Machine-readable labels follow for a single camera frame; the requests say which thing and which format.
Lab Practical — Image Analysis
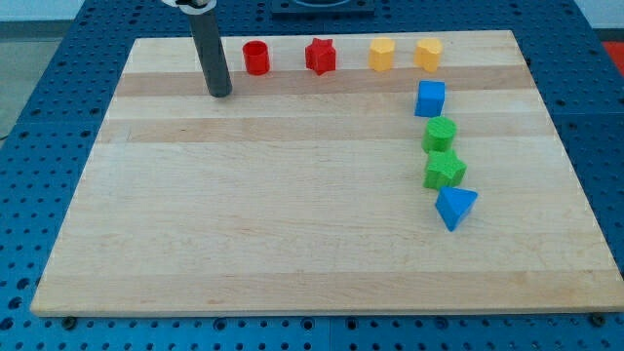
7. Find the red cylinder block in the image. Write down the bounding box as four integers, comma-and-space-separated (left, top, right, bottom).
242, 40, 270, 75

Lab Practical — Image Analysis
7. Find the blue triangle block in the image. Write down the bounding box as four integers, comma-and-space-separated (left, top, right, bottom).
435, 186, 479, 231

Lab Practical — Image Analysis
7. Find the red star block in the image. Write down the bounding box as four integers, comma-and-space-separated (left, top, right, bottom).
305, 38, 336, 75

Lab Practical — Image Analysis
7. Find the light wooden board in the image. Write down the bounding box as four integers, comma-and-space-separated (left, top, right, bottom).
30, 30, 623, 317

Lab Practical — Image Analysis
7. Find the yellow hexagon block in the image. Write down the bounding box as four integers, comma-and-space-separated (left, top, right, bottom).
369, 37, 396, 72

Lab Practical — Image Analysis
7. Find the yellow heart block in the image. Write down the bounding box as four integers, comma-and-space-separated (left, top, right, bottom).
413, 38, 444, 72

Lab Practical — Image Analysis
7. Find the blue cube block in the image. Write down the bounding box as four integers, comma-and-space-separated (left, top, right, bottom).
414, 80, 446, 117

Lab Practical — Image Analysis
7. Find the green cylinder block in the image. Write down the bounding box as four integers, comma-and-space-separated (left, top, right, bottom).
421, 116, 457, 153

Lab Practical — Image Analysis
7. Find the green star block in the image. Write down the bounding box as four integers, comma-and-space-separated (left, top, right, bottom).
423, 149, 467, 190

